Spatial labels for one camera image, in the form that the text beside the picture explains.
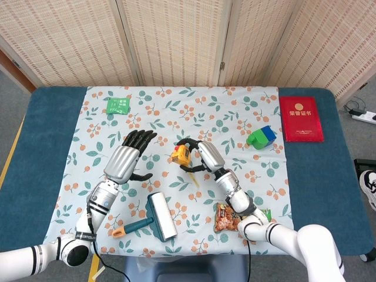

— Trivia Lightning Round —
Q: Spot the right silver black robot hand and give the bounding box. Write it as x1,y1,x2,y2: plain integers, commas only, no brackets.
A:
176,137,226,175

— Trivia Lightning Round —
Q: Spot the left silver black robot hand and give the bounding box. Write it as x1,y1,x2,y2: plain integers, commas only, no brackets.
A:
103,129,158,186

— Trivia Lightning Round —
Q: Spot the yellow tape measure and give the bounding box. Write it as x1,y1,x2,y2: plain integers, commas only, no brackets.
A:
170,144,201,189

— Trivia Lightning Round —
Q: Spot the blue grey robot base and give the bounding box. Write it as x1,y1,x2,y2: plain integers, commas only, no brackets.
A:
123,254,249,282

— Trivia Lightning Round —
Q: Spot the floral patterned tablecloth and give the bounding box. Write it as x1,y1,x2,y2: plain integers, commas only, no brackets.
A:
42,85,297,258

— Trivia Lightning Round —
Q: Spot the green and blue toy block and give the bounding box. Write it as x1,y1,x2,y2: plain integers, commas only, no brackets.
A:
246,125,278,150

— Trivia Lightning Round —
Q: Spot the green foil packet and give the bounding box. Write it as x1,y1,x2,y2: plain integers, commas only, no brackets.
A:
105,96,132,116

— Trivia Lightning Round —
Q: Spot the orange green snack bag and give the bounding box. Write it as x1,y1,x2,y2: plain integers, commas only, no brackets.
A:
214,202,273,233

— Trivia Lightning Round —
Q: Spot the dark blue table mat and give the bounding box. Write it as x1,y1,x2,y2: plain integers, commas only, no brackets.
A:
0,86,376,257

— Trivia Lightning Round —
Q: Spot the red certificate folder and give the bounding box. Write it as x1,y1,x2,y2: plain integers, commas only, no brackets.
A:
278,96,325,143

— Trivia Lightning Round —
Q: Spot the woven folding screen panel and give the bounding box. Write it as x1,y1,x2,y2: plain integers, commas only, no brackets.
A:
116,0,233,88
219,0,304,88
0,0,141,88
269,0,376,101

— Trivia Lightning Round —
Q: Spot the black stand base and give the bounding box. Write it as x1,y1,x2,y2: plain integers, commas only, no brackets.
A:
354,158,376,174

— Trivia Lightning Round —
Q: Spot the white power strip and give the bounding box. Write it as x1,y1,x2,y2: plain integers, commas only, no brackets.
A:
351,108,376,125

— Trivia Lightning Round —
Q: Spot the black white sneaker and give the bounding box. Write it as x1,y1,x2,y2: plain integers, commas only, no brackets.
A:
359,169,376,211

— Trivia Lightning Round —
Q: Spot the teal handled lint roller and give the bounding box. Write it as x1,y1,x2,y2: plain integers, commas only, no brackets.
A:
112,191,179,243

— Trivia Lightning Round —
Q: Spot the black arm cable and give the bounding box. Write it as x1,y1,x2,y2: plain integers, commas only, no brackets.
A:
246,239,253,282
86,205,130,282

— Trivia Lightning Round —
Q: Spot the black floor cable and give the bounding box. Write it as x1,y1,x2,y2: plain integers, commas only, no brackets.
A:
343,98,367,114

